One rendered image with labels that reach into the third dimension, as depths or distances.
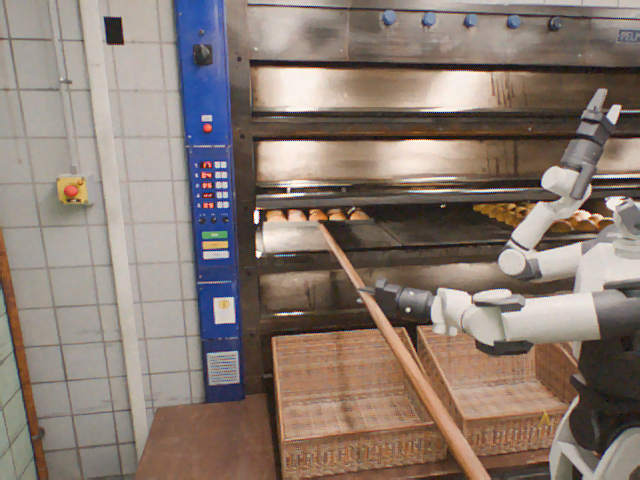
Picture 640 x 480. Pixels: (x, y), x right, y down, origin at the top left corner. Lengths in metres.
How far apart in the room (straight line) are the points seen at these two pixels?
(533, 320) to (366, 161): 1.01
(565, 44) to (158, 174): 1.61
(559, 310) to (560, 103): 1.24
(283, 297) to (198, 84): 0.84
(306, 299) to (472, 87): 1.04
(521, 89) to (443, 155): 0.39
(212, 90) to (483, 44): 1.01
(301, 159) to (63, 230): 0.89
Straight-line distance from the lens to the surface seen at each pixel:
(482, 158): 1.95
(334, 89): 1.75
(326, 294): 1.87
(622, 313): 0.98
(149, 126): 1.76
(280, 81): 1.74
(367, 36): 1.81
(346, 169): 1.76
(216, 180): 1.71
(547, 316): 0.98
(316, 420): 1.87
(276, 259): 1.80
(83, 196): 1.76
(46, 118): 1.85
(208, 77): 1.70
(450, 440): 0.82
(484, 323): 1.04
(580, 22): 2.18
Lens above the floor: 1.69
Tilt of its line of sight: 15 degrees down
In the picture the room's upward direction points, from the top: straight up
